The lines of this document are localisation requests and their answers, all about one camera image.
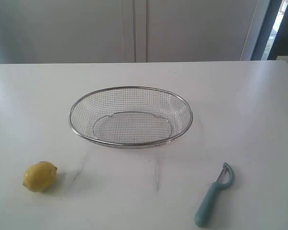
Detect oval steel wire mesh basket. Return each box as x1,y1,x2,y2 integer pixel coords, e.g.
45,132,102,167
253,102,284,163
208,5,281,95
68,86,193,149

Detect window with dark frame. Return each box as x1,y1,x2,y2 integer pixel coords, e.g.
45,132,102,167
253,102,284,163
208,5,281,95
251,0,288,60

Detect light blue vegetable peeler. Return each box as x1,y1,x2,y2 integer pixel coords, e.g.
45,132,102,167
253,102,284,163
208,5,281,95
194,162,235,227

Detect white cabinet doors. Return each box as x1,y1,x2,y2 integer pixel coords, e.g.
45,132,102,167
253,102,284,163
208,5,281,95
0,0,269,64

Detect yellow lemon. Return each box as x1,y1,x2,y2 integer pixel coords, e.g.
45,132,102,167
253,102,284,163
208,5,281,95
23,161,57,192

